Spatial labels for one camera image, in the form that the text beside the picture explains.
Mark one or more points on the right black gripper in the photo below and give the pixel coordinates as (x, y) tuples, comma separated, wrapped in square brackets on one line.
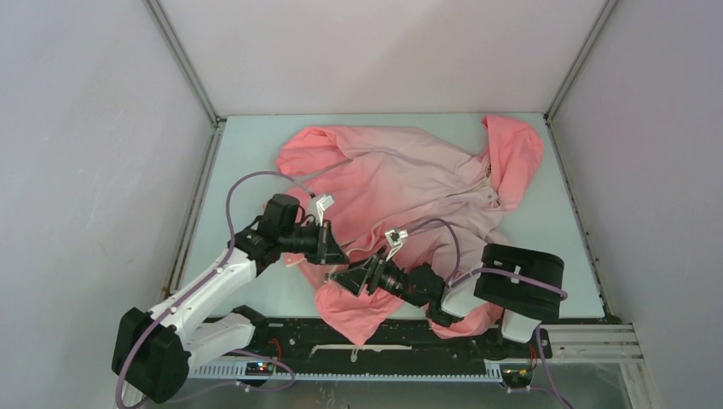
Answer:
[(369, 273)]

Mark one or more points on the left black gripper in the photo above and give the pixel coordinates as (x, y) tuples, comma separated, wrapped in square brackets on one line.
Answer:
[(326, 250)]

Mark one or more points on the pink zip-up hooded jacket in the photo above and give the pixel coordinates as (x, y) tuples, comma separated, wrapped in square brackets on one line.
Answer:
[(452, 202)]

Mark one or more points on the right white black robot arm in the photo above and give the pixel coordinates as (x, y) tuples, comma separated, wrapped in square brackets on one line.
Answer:
[(526, 284)]

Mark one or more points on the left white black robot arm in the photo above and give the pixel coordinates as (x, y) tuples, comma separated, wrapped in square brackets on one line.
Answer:
[(157, 349)]

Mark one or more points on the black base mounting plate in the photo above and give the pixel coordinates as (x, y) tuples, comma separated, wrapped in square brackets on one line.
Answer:
[(404, 347)]

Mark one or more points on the left circuit board with LEDs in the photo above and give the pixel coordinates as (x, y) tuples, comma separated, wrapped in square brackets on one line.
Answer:
[(259, 369)]

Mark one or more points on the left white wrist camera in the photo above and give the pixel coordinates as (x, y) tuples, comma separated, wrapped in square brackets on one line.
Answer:
[(317, 206)]

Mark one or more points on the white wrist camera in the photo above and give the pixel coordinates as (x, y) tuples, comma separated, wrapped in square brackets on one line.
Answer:
[(317, 206), (396, 238)]

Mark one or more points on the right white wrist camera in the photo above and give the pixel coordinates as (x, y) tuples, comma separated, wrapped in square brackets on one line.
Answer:
[(396, 238)]

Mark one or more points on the right circuit board with wires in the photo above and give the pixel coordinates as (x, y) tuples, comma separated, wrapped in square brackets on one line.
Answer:
[(517, 379)]

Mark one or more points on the white slotted cable duct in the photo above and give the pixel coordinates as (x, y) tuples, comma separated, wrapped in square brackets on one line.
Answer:
[(234, 370)]

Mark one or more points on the aluminium frame rail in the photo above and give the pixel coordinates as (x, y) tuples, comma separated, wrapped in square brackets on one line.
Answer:
[(598, 344)]

